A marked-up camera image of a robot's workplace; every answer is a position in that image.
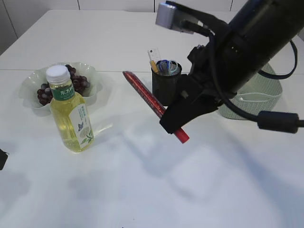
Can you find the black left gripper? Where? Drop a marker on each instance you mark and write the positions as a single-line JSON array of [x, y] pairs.
[[3, 158]]

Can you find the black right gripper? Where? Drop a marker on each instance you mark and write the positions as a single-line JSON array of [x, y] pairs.
[[196, 93]]

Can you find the pink scissors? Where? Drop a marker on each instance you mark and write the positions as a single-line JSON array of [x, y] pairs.
[[172, 67]]

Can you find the blue scissors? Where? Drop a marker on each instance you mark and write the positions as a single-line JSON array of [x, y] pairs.
[[163, 67]]

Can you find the red glitter pen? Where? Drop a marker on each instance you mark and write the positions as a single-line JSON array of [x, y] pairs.
[[145, 92]]

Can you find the gold glitter pen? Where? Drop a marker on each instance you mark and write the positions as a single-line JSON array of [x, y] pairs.
[[154, 66]]

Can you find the clear plastic ruler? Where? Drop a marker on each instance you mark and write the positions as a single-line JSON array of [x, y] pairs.
[[154, 54]]

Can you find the purple artificial grape bunch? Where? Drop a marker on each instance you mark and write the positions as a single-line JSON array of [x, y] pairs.
[[78, 82]]

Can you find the yellow tea bottle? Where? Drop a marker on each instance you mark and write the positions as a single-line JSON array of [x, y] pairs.
[[69, 110]]

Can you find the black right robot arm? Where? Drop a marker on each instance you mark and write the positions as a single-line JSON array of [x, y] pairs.
[[235, 52]]

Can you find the black mesh pen holder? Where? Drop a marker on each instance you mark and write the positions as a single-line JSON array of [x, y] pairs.
[[163, 87]]

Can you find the green woven plastic basket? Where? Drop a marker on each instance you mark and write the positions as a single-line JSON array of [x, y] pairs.
[[258, 94]]

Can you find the pale green wavy plate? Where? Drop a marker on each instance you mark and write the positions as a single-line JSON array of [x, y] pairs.
[[29, 87]]

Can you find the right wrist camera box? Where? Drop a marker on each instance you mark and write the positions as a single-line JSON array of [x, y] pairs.
[[174, 16]]

